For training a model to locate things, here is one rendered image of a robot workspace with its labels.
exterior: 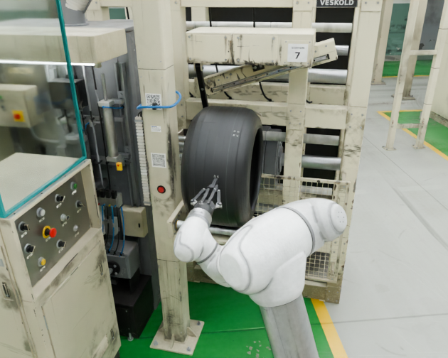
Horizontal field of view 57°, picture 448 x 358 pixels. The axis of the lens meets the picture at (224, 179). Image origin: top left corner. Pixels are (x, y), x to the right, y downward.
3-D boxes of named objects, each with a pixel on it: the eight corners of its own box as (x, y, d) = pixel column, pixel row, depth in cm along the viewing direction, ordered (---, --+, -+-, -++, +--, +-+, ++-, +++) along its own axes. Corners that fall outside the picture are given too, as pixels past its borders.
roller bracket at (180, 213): (167, 238, 206) (166, 221, 202) (191, 200, 241) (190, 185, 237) (173, 239, 205) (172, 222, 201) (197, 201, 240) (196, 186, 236)
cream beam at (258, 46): (185, 63, 204) (184, 32, 197) (200, 55, 226) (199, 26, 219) (311, 67, 191) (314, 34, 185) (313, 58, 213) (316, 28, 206)
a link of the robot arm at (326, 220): (291, 194, 111) (256, 212, 103) (345, 182, 97) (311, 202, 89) (308, 239, 112) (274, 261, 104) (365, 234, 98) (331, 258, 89)
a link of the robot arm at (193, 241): (176, 221, 152) (200, 246, 156) (161, 251, 139) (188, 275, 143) (197, 209, 146) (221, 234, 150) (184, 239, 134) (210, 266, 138)
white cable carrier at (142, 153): (144, 204, 216) (134, 116, 195) (148, 200, 220) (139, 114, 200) (151, 206, 215) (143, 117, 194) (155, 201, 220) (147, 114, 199)
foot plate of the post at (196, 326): (149, 347, 251) (148, 343, 250) (165, 316, 275) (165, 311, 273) (192, 356, 246) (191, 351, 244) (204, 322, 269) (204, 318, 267)
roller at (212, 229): (174, 230, 208) (173, 222, 206) (177, 226, 212) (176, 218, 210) (242, 239, 200) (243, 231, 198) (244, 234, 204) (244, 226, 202)
